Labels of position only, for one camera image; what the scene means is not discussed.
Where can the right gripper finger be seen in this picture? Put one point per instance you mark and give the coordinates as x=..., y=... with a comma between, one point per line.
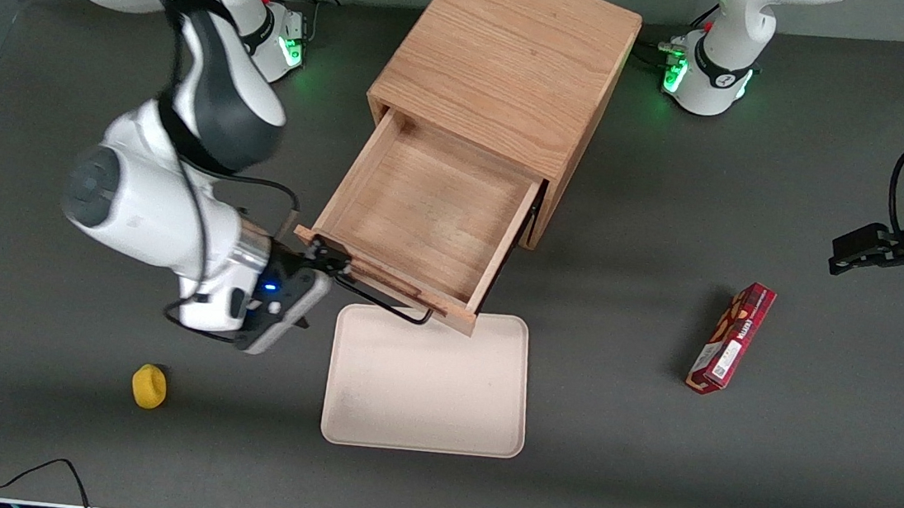
x=321, y=254
x=341, y=264

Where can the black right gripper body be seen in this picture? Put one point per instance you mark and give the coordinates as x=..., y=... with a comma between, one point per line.
x=291, y=265

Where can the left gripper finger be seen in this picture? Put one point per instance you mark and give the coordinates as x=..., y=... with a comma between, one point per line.
x=862, y=259
x=860, y=238

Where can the wooden drawer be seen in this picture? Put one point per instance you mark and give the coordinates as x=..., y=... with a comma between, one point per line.
x=431, y=210

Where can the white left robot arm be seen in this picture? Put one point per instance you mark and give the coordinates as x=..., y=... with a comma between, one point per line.
x=718, y=72

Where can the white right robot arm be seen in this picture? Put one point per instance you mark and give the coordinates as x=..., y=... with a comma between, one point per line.
x=141, y=207

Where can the wooden drawer cabinet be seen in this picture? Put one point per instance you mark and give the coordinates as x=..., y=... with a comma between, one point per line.
x=505, y=52

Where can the beige rectangular tray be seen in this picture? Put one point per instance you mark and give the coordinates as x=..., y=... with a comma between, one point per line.
x=422, y=392

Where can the red snack box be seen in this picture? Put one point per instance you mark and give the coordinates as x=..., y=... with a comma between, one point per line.
x=729, y=347

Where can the yellow sponge lemon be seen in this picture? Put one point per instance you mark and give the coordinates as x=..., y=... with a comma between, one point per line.
x=149, y=387

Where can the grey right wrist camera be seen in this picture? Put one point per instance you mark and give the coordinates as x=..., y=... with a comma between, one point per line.
x=284, y=317

